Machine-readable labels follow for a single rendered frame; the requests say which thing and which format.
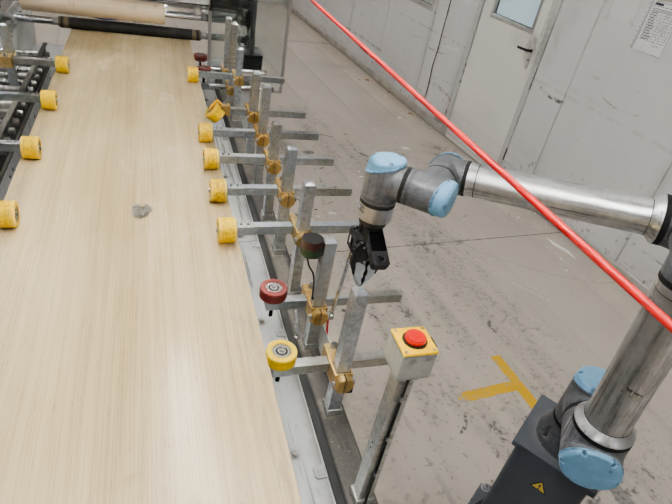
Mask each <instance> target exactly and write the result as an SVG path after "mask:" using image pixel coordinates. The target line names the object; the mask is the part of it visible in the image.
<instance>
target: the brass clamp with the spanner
mask: <svg viewBox="0 0 672 504"><path fill-rule="evenodd" d="M308 285H309V284H303V285H302V291H301V294H305V297H306V299H307V303H306V308H305V311H306V313H307V316H308V319H309V322H311V321H312V323H313V324H314V325H323V324H325V323H326V322H327V320H328V314H327V309H328V308H327V305H326V303H325V306H323V307H313V305H312V302H311V294H312V289H310V288H308Z"/></svg>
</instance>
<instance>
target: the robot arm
mask: <svg viewBox="0 0 672 504"><path fill-rule="evenodd" d="M504 170H505V171H507V172H508V173H509V174H510V175H511V176H512V177H513V178H514V179H516V180H517V181H518V182H519V183H520V184H521V185H522V186H523V187H524V188H526V189H527V190H528V191H529V192H530V193H531V194H532V195H533V196H535V197H536V198H537V199H538V200H539V201H540V202H541V203H542V204H544V205H545V206H546V207H547V208H548V209H549V210H550V211H551V212H553V213H554V214H555V215H556V216H559V217H563V218H568V219H572V220H577V221H581V222H586V223H590V224H595V225H599V226H604V227H608V228H613V229H617V230H622V231H627V232H631V233H636V234H640V235H643V236H644V237H645V239H646V240H647V242H648V243H650V244H654V245H658V246H662V247H664V248H666V249H668V250H669V254H668V256H667V258H666V259H665V261H664V263H663V265H662V267H661V269H660V271H659V272H658V274H657V279H656V281H655V283H654V284H653V286H652V288H651V290H650V292H649V293H648V295H647V297H648V298H649V299H650V300H651V301H652V302H653V303H655V304H656V305H657V306H658V307H659V308H660V309H661V310H662V311H664V312H665V313H666V314H667V315H668V316H669V317H670V318H671V319H672V195H670V194H662V195H660V196H659V197H657V198H649V197H644V196H639V195H634V194H629V193H624V192H619V191H614V190H609V189H604V188H599V187H594V186H589V185H584V184H579V183H574V182H569V181H564V180H559V179H554V178H549V177H544V176H539V175H534V174H528V173H523V172H518V171H513V170H508V169H504ZM365 171H366V172H365V177H364V181H363V186H362V190H361V195H360V199H359V204H358V205H357V208H358V209H357V215H358V217H359V222H360V223H359V226H356V227H350V231H349V235H348V240H347V245H348V247H349V249H350V251H351V253H352V255H351V256H350V260H349V263H350V267H351V270H352V275H353V279H354V282H355V284H356V285H357V286H363V285H364V284H365V283H366V282H367V281H368V280H370V279H371V278H372V276H373V275H374V274H376V272H377V271H378V270H386V269H387V267H388V266H389V265H390V261H389V256H388V252H387V247H386V242H385V237H384V233H383V228H384V227H385V226H386V224H388V223H390V222H391V219H392V216H393V212H394V208H395V205H396V202H397V203H400V204H403V205H406V206H408V207H411V208H414V209H417V210H420V211H422V212H425V213H428V214H430V215H431V216H437V217H440V218H443V217H446V216H447V215H448V213H449V212H450V210H451V208H452V207H453V204H454V202H455V200H456V197H457V195H459V196H464V197H467V196H468V197H472V198H477V199H481V200H486V201H491V202H495V203H500V204H504V205H509V206H513V207H518V208H522V209H527V210H531V211H536V212H539V211H538V210H537V209H536V208H535V207H534V206H533V205H532V204H530V203H529V202H528V201H527V200H526V199H525V198H524V197H523V196H522V195H521V194H520V193H518V192H517V191H516V190H515V189H514V188H513V187H512V186H511V185H510V184H509V183H508V182H506V181H505V180H504V179H503V178H502V177H501V176H500V175H499V174H498V173H497V172H496V171H495V170H493V169H492V168H491V167H490V166H488V165H483V164H478V163H475V162H473V161H468V160H464V159H463V158H462V157H461V156H460V155H458V154H456V153H453V152H444V153H441V154H439V155H438V156H436V157H435V158H433V159H432V161H431V162H430V163H429V165H428V167H427V168H426V169H425V171H422V170H419V169H416V168H412V167H410V166H407V160H406V158H405V157H403V156H401V155H399V154H397V153H393V152H378V153H375V154H373V155H371V156H370V158H369V160H368V164H367V167H366V168H365ZM355 229H358V230H355ZM350 234H351V240H350V242H349V238H350ZM363 270H364V273H363V277H362V271H363ZM671 368H672V333H671V332H670V331H669V330H667V329H666V328H665V327H664V326H663V325H662V324H661V323H660V322H659V321H658V320H657V319H656V318H654V317H653V316H652V315H651V314H650V313H649V312H648V311H647V310H646V309H645V308H644V307H642V306H641V308H640V310H639V312H638V313H637V315H636V317H635V319H634V321H633V322H632V324H631V326H630V328H629V330H628V332H627V333H626V335H625V337H624V339H623V341H622V342H621V344H620V346H619V348H618V350H617V351H616V353H615V355H614V357H613V359H612V361H611V362H610V364H609V366H608V368H607V370H605V369H603V368H600V367H596V366H584V367H582V368H580V369H579V370H578V371H577V373H576V374H574V376H573V378H572V380H571V382H570V383H569V385H568V387H567V388H566V390H565V392H564V393H563V395H562V397H561V398H560V400H559V401H558V403H557V405H556V406H555V408H553V409H552V410H550V411H548V412H546V413H545V414H543V415H542V416H541V417H540V419H539V421H538V422H537V425H536V433H537V437H538V439H539V441H540V443H541V445H542V446H543V447H544V449H545V450H546V451H547V452H548V453H549V454H550V455H551V456H553V457H554V458H555V459H557V460H558V461H559V466H560V469H561V471H562V473H563V474H564V475H565V476H566V477H567V478H569V479H570V480H571V481H572V482H574V483H576V484H577V485H580V486H582V487H585V488H588V489H596V490H610V489H613V488H615V487H617V486H619V484H620V483H621V482H622V480H623V476H624V469H623V463H624V459H625V457H626V455H627V454H628V452H629V451H630V449H631V448H632V446H633V445H634V443H635V441H636V432H635V429H634V425H635V424H636V422H637V421H638V419H639V418H640V416H641V415H642V413H643V412H644V410H645V408H646V407H647V405H648V404H649V402H650V401H651V399H652V398H653V396H654V394H655V393H656V391H657V390H658V388H659V387H660V385H661V384H662V382H663V380H664V379H665V377H666V376H667V374H668V373H669V371H670V370H671Z"/></svg>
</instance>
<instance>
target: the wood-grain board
mask: <svg viewBox="0 0 672 504"><path fill-rule="evenodd" d="M61 56H68V58H69V64H70V72H69V73H57V72H56V70H55V72H54V75H53V77H52V80H51V82H50V85H49V87H48V90H55V91H56V92H57V97H58V108H57V110H50V109H42V106H41V107H40V110H39V112H38V115H37V117H36V120H35V122H34V125H33V127H32V130H31V132H30V135H29V136H38V137H40V140H41V144H42V157H41V159H23V158H22V155H21V158H20V160H19V163H18V165H17V168H16V170H15V173H14V175H13V178H12V180H11V183H10V185H9V188H8V190H7V193H6V195H5V198H4V200H15V201H17V203H18V205H19V210H20V223H19V226H18V227H17V228H0V504H302V502H301V498H300V494H299V489H298V485H297V481H296V477H295V473H294V469H293V465H292V460H291V456H290V452H289V448H288V444H287V440H286V436H285V431H284V427H283V423H282V419H281V415H280V411H279V407H278V402H277V398H276V394H275V390H274V386H273V382H272V378H271V373H270V369H269V365H268V361H267V357H266V353H265V349H264V344H263V340H262V336H261V332H260V328H259V324H258V320H257V315H256V311H255V307H254V303H253V299H252V295H251V291H250V286H249V282H248V278H247V274H246V270H245V266H244V262H243V257H242V253H241V249H240V245H239V241H238V237H237V239H236V242H234V243H218V241H217V234H216V222H217V218H218V217H233V216H232V212H231V208H230V204H229V199H228V195H227V201H226V202H210V199H209V192H208V189H209V181H210V179H223V175H222V170H221V166H220V162H219V169H204V167H203V160H202V157H203V149H204V148H216V146H215V141H214V137H213V140H212V142H199V140H198V133H197V130H198V123H199V122H203V123H210V121H209V119H208V118H207V117H206V116H205V112H206V110H207V108H206V104H205V100H204V96H203V92H202V88H201V83H200V79H199V80H198V83H196V82H188V81H187V75H186V73H187V66H193V67H196V63H195V59H194V54H193V50H192V46H191V45H181V44H170V43H160V42H149V41H138V40H128V39H117V38H106V37H96V36H85V35H74V34H69V37H68V39H67V42H66V44H65V47H64V49H63V52H62V54H61ZM135 204H139V205H141V206H142V207H144V205H145V204H147V205H148V206H150V207H151V208H153V209H154V210H153V211H151V212H149V216H146V217H144V218H141V219H139V218H138V217H136V218H134V216H132V212H131V211H130V210H131V207H133V206H134V205H135Z"/></svg>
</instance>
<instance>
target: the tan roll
mask: <svg viewBox="0 0 672 504"><path fill-rule="evenodd" d="M12 1H19V3H20V7H21V9H22V10H29V11H39V12H48V13H58V14H67V15H77V16H87V17H96V18H106V19H116V20H125V21H135V22H144V23H154V24H165V17H169V18H178V19H187V20H196V21H205V22H208V16H205V15H196V14H187V13H178V12H169V11H165V4H164V3H158V2H149V1H140V0H12Z"/></svg>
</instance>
